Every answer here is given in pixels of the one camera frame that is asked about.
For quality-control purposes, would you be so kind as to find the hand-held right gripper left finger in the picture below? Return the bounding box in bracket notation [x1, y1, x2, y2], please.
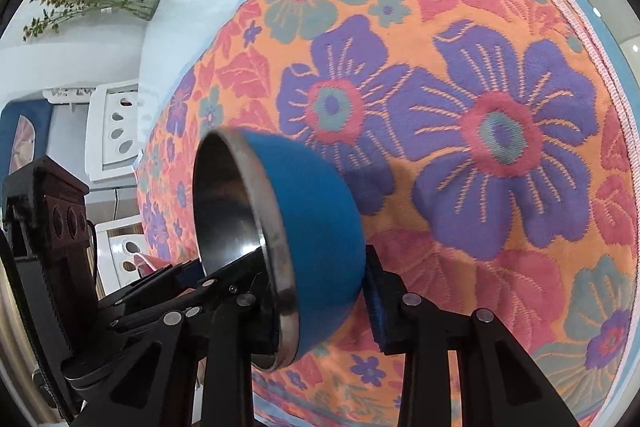
[82, 292, 281, 427]

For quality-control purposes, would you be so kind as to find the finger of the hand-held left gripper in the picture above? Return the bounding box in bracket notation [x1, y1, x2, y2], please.
[97, 274, 263, 333]
[117, 258, 203, 305]

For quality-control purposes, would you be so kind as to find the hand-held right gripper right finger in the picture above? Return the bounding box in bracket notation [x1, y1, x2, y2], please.
[364, 246, 571, 427]

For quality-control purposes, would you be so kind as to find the steel bowl with blue outside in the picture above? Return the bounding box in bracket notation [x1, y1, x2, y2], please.
[192, 129, 368, 372]

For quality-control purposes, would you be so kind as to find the white chair with oval holes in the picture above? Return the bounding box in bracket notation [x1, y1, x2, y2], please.
[94, 216, 151, 293]

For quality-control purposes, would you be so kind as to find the dark wooden chair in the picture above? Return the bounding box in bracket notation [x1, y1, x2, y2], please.
[32, 156, 92, 268]

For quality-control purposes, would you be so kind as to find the white chair with teardrop holes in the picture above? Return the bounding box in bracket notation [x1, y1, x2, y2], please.
[85, 79, 146, 182]

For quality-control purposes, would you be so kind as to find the orange floral table cloth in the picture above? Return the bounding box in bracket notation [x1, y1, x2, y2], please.
[135, 0, 640, 427]

